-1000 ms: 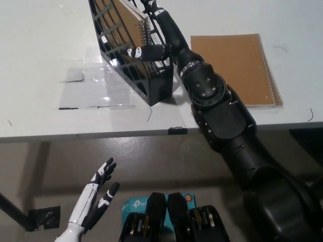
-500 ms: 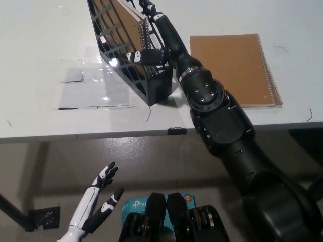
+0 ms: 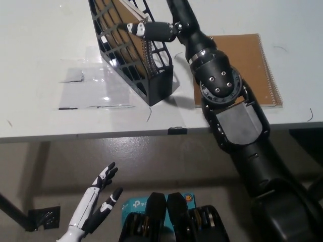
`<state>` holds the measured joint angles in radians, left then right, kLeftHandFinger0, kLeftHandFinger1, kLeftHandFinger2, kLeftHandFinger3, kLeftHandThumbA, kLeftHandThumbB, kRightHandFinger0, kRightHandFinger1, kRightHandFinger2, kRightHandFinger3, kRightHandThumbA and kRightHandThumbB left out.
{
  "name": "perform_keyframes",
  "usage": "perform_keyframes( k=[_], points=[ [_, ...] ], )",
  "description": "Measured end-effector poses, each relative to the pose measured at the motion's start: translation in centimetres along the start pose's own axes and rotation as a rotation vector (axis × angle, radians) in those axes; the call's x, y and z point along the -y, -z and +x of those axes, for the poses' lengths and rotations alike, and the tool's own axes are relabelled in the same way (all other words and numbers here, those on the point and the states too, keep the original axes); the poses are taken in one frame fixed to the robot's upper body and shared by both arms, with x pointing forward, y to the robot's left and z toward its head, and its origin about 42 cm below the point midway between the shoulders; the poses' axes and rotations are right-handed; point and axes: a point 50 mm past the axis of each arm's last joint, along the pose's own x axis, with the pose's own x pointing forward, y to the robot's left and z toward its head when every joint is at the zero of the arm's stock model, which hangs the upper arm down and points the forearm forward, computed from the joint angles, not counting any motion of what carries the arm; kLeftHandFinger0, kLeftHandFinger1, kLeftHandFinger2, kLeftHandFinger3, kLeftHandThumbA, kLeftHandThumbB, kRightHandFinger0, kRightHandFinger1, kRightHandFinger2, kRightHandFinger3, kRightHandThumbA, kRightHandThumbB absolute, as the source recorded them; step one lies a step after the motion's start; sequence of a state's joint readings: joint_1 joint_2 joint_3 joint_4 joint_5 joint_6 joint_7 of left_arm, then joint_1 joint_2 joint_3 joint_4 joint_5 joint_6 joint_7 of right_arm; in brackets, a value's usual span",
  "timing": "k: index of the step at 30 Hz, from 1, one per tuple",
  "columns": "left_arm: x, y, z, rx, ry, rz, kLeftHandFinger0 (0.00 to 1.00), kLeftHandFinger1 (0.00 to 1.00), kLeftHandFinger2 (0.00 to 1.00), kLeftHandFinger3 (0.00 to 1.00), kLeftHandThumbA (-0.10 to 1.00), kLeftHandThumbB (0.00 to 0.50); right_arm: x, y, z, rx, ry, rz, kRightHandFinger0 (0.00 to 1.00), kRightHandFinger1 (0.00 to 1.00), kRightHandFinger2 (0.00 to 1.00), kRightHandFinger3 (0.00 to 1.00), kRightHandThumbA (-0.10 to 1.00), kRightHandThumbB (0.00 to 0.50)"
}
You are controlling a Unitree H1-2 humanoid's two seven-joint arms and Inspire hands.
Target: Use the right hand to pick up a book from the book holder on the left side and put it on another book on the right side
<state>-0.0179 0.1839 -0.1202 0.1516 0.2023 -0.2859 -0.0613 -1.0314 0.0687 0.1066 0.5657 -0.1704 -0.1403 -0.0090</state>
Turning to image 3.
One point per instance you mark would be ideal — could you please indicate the white and black left hand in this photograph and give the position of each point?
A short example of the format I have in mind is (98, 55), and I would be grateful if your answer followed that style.
(87, 209)

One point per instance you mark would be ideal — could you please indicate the black right hand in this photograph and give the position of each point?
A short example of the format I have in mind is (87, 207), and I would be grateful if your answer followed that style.
(191, 32)

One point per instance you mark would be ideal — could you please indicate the brown spiral notebook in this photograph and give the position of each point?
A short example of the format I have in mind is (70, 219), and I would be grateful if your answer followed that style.
(138, 53)
(252, 58)

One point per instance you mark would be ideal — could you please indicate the black mesh book holder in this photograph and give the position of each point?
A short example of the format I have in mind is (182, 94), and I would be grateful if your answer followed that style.
(161, 87)

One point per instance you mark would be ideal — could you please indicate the black taped floor plate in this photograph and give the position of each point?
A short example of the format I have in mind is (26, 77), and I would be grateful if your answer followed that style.
(44, 218)

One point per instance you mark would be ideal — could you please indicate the teal TP-Link box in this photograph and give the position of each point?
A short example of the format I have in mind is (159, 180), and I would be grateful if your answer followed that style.
(136, 204)

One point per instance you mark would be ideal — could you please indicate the grey upright table leg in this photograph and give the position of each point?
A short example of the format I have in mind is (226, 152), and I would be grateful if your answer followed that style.
(41, 164)

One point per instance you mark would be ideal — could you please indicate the black robot torso blocks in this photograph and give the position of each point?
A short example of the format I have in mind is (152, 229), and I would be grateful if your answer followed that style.
(176, 221)

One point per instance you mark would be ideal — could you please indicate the black tape piece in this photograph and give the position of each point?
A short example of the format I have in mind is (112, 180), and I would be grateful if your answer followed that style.
(177, 130)

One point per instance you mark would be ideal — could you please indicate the clear plastic sheet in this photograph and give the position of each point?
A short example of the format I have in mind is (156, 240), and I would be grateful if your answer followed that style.
(83, 94)

